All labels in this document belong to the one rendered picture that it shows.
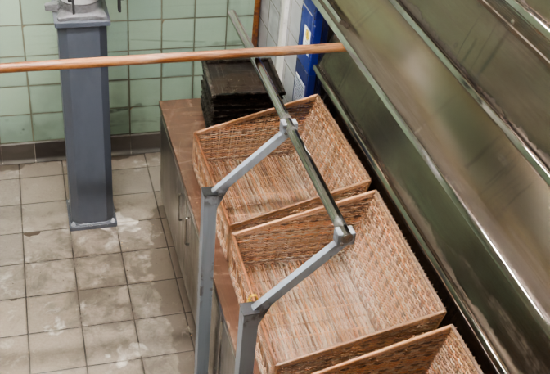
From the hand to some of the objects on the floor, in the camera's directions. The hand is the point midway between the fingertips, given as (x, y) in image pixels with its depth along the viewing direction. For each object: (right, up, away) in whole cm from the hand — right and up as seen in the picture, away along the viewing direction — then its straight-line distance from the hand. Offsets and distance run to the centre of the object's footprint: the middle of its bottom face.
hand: (96, 7), depth 254 cm
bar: (+33, -126, +55) cm, 142 cm away
